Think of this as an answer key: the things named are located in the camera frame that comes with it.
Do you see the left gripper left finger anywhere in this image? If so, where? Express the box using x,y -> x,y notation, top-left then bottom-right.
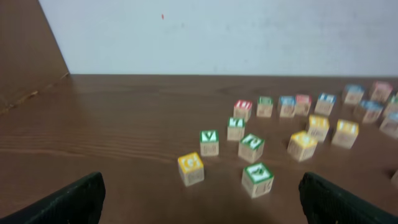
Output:
1,172 -> 106,224

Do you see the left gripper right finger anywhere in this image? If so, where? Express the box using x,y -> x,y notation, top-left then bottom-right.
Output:
298,172 -> 397,224

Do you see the green r block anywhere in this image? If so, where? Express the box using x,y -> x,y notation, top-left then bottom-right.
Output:
382,95 -> 397,117
391,170 -> 398,187

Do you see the yellow C block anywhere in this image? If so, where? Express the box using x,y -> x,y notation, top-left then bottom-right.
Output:
287,131 -> 318,162

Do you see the green 4 block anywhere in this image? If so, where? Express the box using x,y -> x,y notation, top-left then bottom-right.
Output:
241,162 -> 274,198

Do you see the yellow K block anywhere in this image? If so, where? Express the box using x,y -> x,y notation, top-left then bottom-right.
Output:
307,114 -> 330,142

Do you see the green J block left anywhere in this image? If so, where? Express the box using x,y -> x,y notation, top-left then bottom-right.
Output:
238,134 -> 265,164

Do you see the blue L block upper left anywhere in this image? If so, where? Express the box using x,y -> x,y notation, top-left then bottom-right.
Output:
314,93 -> 336,116

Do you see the blue l block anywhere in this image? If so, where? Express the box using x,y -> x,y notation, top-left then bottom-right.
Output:
379,113 -> 397,139
314,93 -> 336,116

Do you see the blue L block centre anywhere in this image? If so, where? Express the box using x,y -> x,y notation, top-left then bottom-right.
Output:
379,113 -> 397,139

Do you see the red A block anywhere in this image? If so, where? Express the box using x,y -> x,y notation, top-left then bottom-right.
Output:
295,94 -> 312,116

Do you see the blue P block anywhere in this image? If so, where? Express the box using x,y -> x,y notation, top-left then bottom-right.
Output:
277,96 -> 296,118

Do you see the blue D block lower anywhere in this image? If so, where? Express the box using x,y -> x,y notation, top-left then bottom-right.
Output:
353,100 -> 383,123

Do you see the blue d block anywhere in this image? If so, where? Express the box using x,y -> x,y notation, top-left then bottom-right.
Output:
342,84 -> 364,105
353,100 -> 383,123

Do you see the blue D block upper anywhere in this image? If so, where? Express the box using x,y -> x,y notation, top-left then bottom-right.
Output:
342,84 -> 364,105

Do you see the green 7 block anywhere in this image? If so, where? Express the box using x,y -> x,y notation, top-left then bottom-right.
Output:
227,117 -> 245,141

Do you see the green Z block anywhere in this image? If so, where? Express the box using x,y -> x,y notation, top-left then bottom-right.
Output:
256,96 -> 274,118

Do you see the yellow block far left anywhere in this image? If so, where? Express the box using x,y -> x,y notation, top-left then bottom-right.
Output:
177,152 -> 205,187

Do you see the red U block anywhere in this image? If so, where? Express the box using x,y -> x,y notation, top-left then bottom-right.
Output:
233,100 -> 252,121

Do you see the red I block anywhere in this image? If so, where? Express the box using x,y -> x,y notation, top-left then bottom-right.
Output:
369,81 -> 392,103

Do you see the green V block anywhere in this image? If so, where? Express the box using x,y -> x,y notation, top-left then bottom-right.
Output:
200,129 -> 219,157

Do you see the brown board at left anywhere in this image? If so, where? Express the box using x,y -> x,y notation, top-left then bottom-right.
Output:
1,0 -> 69,113

